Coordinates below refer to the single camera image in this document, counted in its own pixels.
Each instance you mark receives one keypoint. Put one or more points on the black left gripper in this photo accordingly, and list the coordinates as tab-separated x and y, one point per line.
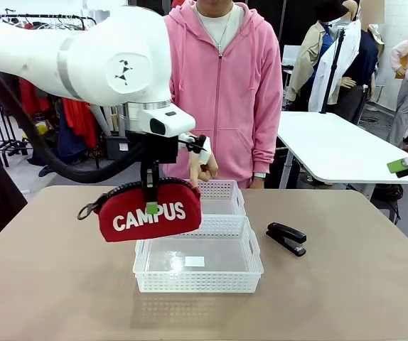
165	151

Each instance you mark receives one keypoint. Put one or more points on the red Campus zipper pouch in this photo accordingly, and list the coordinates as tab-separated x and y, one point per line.
147	220

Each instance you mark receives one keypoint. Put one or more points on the black stapler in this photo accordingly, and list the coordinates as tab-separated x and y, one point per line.
289	238

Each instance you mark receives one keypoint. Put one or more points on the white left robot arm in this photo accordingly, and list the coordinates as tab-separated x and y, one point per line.
101	53

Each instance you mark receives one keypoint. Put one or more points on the person's left forearm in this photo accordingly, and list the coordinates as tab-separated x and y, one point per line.
266	142

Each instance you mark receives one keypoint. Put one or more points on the person's right hand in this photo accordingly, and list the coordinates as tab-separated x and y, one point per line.
207	172

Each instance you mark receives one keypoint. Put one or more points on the person's left hand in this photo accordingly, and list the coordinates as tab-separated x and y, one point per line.
256	183

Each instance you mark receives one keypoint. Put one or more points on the dark grey storage bin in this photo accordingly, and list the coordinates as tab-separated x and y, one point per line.
115	149

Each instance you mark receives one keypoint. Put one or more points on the small white perforated plastic basket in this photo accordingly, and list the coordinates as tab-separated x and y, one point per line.
225	188

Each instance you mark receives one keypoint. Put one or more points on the white table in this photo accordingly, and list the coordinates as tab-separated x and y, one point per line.
332	149

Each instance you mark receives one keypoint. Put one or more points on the tall grey cardboard tube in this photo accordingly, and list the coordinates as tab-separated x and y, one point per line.
121	120

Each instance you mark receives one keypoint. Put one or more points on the white sticker label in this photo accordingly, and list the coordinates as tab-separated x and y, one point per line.
194	261

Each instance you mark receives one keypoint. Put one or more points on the thick grey paper roll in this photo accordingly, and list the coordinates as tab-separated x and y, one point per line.
101	120

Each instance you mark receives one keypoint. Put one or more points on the dark blue denim garment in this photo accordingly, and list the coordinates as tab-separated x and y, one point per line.
70	142

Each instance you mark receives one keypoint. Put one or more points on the large white perforated plastic basket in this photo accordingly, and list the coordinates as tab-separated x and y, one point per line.
197	280

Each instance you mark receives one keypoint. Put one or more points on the long red dress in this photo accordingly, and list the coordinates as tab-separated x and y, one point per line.
81	120

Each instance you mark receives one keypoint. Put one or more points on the silver wristwatch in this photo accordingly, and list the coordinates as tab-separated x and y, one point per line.
259	174

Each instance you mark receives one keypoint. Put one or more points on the navy dressed mannequin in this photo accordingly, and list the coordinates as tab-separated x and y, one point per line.
367	60

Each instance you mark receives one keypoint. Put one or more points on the person in pink hoodie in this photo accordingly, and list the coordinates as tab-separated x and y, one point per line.
239	106

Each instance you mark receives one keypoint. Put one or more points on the black tripod pole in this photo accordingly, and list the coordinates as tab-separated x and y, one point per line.
333	67

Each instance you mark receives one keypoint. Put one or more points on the white coat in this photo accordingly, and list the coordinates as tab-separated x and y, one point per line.
346	53

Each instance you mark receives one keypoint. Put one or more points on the beige trench coat mannequin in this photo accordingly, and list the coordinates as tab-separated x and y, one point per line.
305	67

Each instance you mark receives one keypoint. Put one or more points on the red jacket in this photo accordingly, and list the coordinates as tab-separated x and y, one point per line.
33	97

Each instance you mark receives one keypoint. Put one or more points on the white chair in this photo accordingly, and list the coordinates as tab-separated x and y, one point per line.
291	55

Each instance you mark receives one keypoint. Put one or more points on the black bucket hat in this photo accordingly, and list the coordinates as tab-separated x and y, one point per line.
328	10

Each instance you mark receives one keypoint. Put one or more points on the white t-shirt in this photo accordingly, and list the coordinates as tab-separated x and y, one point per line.
220	25

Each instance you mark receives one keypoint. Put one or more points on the black clothes rack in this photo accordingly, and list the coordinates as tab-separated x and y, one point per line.
47	16

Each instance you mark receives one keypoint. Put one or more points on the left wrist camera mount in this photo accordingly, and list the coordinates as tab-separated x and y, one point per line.
204	149

